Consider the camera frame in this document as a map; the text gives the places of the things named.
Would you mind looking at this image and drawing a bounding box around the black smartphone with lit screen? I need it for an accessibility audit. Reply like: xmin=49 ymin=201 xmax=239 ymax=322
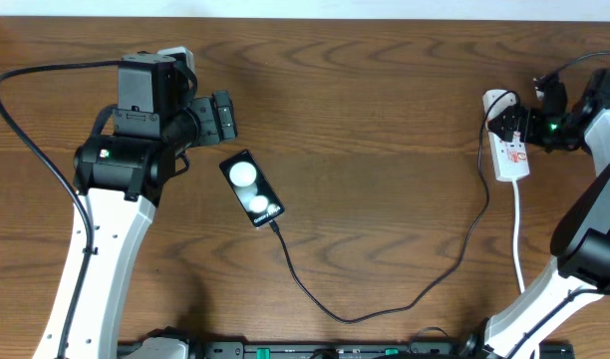
xmin=219 ymin=150 xmax=285 ymax=228

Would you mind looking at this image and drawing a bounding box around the black charging cable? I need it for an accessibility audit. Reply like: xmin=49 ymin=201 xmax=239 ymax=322
xmin=268 ymin=90 xmax=522 ymax=325

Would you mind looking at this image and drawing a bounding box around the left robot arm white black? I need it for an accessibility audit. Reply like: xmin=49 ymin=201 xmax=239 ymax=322
xmin=34 ymin=47 xmax=237 ymax=358

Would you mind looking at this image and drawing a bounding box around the white power strip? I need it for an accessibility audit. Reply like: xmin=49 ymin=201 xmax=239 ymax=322
xmin=482 ymin=89 xmax=530 ymax=182

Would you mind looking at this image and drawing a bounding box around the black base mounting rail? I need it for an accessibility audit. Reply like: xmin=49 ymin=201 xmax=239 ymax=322
xmin=189 ymin=339 xmax=458 ymax=359

